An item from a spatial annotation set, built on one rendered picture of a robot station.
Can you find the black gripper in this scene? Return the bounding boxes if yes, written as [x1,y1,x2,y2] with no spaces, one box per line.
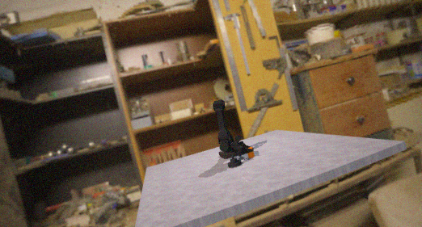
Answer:
[230,141,254,157]

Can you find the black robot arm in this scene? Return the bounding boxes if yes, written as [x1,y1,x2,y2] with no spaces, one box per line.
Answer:
[213,99,242,153]

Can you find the orange knob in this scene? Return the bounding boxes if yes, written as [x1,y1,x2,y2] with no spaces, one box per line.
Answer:
[248,151,255,158]

